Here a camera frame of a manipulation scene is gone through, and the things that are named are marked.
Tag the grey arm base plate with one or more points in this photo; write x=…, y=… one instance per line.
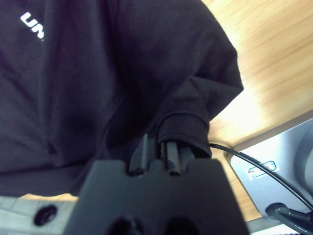
x=283, y=171

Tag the black Unitree polo shirt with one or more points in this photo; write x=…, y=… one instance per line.
x=107, y=83

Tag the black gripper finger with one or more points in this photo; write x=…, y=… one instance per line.
x=176, y=155
x=141, y=155

